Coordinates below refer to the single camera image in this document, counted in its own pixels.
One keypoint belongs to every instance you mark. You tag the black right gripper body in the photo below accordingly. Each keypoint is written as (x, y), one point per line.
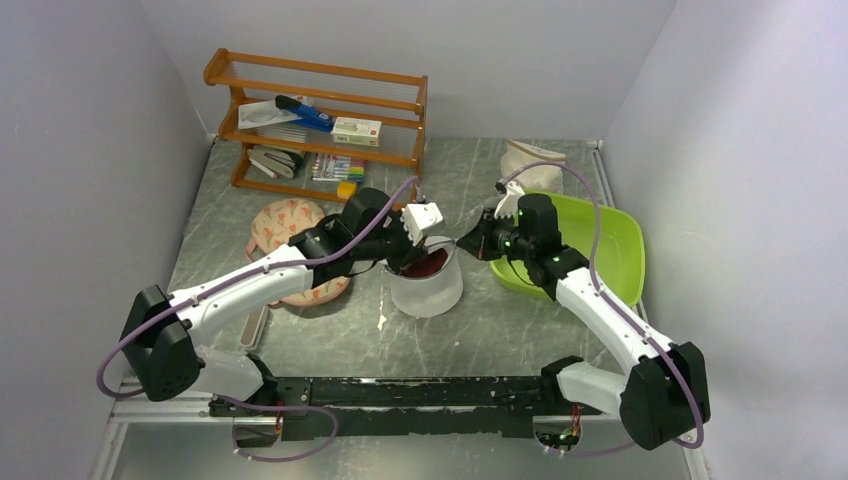
(503, 238)

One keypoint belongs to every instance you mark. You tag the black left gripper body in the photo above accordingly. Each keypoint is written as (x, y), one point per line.
(394, 246)

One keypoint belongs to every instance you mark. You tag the dark red bra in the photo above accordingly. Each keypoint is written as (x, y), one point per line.
(427, 266)

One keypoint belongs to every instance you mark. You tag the white mesh laundry bag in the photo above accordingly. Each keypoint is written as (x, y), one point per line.
(434, 295)

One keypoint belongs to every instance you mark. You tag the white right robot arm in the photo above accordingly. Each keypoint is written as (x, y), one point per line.
(661, 394)

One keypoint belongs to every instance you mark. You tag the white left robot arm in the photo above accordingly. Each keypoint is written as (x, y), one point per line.
(166, 336)

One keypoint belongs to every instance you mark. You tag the floral print bra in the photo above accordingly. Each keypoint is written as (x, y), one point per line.
(274, 226)

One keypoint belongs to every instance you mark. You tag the yellow small block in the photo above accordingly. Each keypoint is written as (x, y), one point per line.
(346, 189)

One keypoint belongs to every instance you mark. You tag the coloured marker pack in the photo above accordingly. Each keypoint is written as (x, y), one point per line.
(335, 168)

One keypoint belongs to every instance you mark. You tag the white green small box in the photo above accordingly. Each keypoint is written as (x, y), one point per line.
(354, 131)

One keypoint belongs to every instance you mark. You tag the grey black stapler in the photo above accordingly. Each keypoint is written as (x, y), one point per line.
(285, 163)

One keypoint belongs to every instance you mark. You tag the blue stapler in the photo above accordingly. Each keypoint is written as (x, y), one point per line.
(308, 116)

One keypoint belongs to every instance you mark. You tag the orange wooden shelf rack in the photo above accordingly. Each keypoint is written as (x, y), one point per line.
(398, 102)

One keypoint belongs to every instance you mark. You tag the white flat case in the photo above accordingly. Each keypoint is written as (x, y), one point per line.
(253, 328)

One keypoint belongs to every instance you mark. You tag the white paper booklet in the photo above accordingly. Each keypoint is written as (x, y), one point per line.
(262, 113)

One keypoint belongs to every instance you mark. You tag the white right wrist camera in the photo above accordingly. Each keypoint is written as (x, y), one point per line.
(510, 192)

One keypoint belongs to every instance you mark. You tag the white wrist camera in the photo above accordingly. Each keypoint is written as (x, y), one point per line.
(510, 192)
(419, 219)

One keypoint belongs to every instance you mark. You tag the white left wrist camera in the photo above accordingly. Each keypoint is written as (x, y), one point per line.
(419, 219)

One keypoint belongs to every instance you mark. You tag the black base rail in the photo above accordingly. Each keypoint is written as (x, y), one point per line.
(311, 407)

